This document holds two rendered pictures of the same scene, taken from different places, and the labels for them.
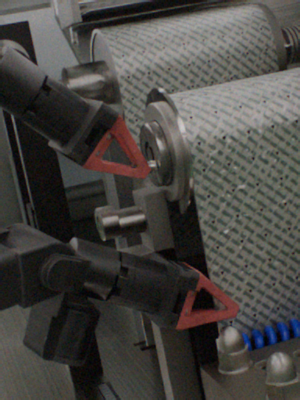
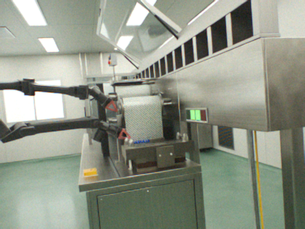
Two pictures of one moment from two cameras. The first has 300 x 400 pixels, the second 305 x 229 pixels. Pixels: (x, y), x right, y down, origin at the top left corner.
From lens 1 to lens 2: 0.71 m
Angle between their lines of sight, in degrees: 8
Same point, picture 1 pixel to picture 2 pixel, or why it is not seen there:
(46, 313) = (95, 131)
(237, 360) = (126, 143)
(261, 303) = (135, 137)
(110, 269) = (107, 125)
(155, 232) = (118, 122)
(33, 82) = (97, 92)
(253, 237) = (134, 124)
